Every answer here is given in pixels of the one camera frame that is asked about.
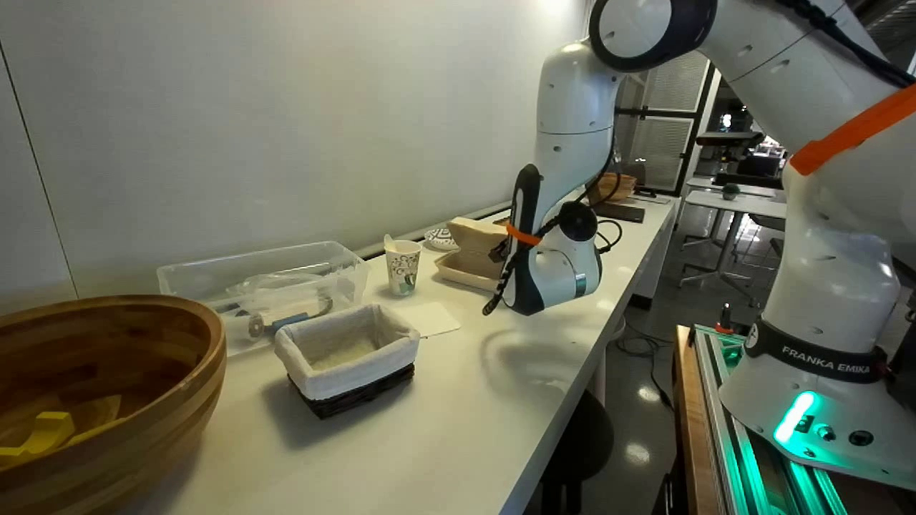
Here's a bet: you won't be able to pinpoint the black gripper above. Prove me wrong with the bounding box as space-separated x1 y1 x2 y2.
480 162 543 318

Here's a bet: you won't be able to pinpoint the background white table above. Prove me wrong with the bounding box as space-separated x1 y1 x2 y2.
683 130 786 219

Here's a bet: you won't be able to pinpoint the yellow sponge piece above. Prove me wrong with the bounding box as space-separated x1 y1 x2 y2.
0 412 74 469

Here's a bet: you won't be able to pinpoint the round wooden bowl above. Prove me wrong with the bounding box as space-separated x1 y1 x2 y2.
0 293 225 515

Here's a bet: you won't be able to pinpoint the white paper napkin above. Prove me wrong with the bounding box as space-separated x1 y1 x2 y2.
391 303 460 336

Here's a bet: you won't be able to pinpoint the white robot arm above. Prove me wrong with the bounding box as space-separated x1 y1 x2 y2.
494 0 916 489

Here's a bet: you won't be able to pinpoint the black metal frame cabinet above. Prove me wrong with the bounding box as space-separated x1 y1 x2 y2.
615 50 709 193

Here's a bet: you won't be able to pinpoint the beige clamshell take-away food box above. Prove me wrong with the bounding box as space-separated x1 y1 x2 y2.
436 216 506 292

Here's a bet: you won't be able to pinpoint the patterned paper cup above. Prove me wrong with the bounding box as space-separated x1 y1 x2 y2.
383 236 420 298

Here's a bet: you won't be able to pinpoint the clear plastic container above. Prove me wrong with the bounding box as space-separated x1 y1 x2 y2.
157 240 366 358

